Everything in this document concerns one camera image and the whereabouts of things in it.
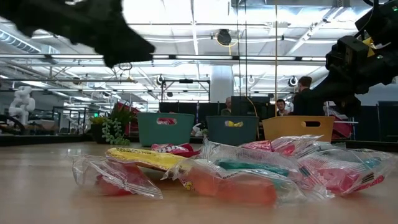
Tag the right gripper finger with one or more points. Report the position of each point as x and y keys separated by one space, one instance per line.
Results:
x=348 y=105

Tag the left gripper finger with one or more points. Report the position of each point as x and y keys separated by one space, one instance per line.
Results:
x=124 y=46

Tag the yellow plastic bin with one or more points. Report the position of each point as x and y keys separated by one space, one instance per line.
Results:
x=289 y=129

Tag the red Skittles packet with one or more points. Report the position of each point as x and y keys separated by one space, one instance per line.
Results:
x=166 y=121
x=174 y=149
x=289 y=146
x=258 y=145

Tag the green plastic bin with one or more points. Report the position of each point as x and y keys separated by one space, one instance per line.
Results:
x=149 y=133

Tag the yellow Sour Patch packet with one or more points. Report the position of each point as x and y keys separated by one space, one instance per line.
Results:
x=234 y=124
x=146 y=158

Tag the dark blue plastic bin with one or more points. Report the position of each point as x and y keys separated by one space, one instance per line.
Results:
x=217 y=133

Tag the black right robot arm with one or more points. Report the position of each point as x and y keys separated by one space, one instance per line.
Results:
x=382 y=18

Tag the red background cart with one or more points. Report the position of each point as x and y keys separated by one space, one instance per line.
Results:
x=342 y=129

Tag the black partition panel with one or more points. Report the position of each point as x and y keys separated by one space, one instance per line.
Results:
x=186 y=107
x=387 y=119

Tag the person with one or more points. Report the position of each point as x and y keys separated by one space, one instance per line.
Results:
x=227 y=107
x=306 y=102
x=281 y=107

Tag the red background object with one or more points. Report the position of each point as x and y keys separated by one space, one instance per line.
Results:
x=133 y=116

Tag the long ceiling light bar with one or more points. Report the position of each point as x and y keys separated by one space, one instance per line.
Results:
x=202 y=57

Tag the artificial succulent plant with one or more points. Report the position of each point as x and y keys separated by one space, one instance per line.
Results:
x=115 y=127

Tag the black metal rack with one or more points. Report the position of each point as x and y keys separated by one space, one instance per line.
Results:
x=71 y=119

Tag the dark equipment cabinet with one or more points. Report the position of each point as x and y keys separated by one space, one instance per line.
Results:
x=248 y=105

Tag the white building column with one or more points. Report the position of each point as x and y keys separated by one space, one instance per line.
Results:
x=221 y=84

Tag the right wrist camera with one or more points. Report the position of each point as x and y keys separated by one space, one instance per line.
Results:
x=346 y=53

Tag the black gantry frame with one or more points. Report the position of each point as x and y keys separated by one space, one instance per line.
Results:
x=186 y=81

